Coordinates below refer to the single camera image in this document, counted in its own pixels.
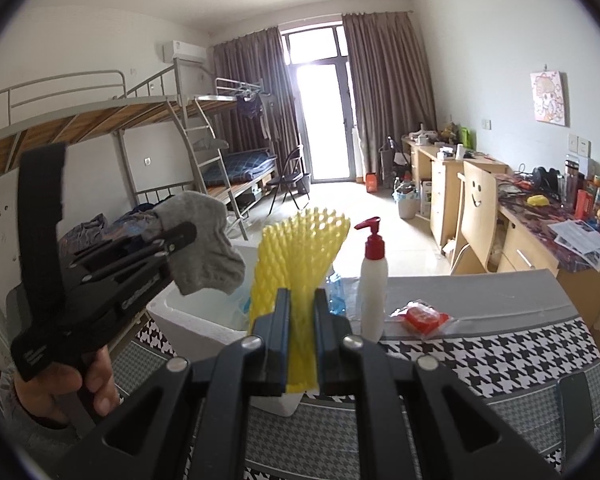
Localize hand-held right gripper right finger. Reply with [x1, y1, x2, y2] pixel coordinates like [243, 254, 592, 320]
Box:
[314, 287, 551, 480]

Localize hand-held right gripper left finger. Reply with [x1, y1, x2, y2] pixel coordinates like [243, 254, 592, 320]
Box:
[80, 287, 292, 480]

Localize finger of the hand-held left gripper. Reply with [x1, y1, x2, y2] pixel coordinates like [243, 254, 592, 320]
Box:
[70, 230, 158, 263]
[72, 222, 198, 287]

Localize grey sock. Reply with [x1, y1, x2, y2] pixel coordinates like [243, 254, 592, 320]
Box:
[152, 191, 246, 296]

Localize yellow foam net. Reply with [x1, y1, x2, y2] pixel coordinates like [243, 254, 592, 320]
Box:
[247, 207, 352, 393]

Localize white foam box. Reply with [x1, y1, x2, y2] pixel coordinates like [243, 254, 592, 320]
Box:
[147, 240, 341, 418]

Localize person's left forearm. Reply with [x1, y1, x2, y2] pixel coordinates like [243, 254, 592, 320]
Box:
[0, 385, 81, 480]

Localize person's left hand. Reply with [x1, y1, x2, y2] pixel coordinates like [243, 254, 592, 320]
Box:
[14, 344, 122, 427]

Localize blue quilt bundle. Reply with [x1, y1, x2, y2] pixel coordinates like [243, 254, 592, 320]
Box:
[62, 212, 156, 261]

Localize clear plastic water bottle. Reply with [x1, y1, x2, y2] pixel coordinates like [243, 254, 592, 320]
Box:
[326, 270, 353, 318]

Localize white pump lotion bottle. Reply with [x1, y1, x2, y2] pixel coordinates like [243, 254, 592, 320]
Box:
[355, 217, 390, 343]

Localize metal bunk ladder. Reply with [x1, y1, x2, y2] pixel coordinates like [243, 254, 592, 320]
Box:
[167, 97, 251, 241]

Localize blue bed mattress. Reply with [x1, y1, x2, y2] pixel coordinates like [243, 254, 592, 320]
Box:
[202, 150, 278, 186]

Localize red snack packet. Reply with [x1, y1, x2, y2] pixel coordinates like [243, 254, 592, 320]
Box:
[390, 301, 453, 336]

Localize black folding chair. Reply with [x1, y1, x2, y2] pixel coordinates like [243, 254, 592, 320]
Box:
[265, 145, 311, 211]

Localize large metal bunk bed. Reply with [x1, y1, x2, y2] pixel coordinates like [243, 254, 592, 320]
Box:
[0, 70, 251, 271]

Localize small metal bunk bed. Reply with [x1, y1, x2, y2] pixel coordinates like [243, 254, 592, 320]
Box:
[195, 77, 283, 201]

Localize hanging dark clothes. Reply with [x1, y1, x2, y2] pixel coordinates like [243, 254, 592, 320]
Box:
[235, 92, 276, 136]

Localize light plastic bucket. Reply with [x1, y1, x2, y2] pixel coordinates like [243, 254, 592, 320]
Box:
[392, 187, 421, 218]

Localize narrow brown curtain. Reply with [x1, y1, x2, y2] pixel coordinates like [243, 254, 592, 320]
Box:
[210, 27, 301, 186]

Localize houndstooth tablecloth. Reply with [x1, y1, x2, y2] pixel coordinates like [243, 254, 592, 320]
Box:
[105, 267, 600, 480]

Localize white air conditioner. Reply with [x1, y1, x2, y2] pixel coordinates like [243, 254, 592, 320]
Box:
[162, 40, 206, 65]

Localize glass balcony door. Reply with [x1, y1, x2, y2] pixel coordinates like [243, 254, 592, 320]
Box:
[282, 22, 358, 183]

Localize plain wooden desk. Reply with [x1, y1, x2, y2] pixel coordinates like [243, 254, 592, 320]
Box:
[402, 135, 506, 251]

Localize black bag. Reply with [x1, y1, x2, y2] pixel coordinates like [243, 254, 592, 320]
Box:
[379, 137, 406, 168]

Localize wooden smiley chair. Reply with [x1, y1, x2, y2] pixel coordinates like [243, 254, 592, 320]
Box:
[450, 160, 501, 276]

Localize wooden desk with patterned cover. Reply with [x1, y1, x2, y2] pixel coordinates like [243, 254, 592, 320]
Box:
[495, 175, 600, 286]

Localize wide brown curtain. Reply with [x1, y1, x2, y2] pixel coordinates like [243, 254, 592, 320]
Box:
[342, 10, 438, 181]

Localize dark smartphone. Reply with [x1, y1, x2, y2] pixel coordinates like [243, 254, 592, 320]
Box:
[557, 375, 596, 441]

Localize white printed papers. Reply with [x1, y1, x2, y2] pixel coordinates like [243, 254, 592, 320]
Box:
[547, 217, 600, 268]

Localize black headphones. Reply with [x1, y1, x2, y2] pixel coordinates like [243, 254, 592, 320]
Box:
[530, 166, 561, 191]

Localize row of toiletry bottles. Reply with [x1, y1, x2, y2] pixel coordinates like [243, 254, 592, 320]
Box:
[562, 157, 600, 236]

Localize cartoon wall picture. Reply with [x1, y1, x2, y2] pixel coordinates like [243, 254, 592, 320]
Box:
[530, 70, 570, 126]

